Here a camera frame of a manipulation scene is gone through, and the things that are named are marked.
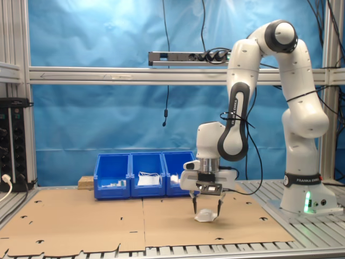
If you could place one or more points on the clear medical packet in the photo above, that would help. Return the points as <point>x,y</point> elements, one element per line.
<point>205,217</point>

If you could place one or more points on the white bagged packet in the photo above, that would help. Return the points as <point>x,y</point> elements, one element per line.
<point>174,179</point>

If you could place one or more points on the blue plastic bin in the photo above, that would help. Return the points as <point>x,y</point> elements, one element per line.
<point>147,162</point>
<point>178,162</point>
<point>111,193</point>

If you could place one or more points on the brown cardboard sheet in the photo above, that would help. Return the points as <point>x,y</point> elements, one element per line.
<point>242,232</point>
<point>72,224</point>

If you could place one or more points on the white face masks stack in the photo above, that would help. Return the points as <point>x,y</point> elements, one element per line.
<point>148,180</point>

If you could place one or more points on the teal printed packet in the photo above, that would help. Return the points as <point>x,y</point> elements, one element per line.
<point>122,183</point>

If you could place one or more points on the flat white packet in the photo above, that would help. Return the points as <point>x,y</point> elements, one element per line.
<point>109,185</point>

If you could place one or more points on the wooden chipboard block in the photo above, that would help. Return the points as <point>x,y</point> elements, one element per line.
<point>85,183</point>

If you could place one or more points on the silver power strip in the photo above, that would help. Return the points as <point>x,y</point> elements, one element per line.
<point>175,57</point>

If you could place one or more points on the horizontal aluminium beam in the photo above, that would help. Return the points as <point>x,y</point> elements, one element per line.
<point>81,75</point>

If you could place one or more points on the black socket tower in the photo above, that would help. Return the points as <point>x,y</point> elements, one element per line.
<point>13,140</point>

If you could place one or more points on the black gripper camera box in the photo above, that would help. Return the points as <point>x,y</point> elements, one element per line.
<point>208,188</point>

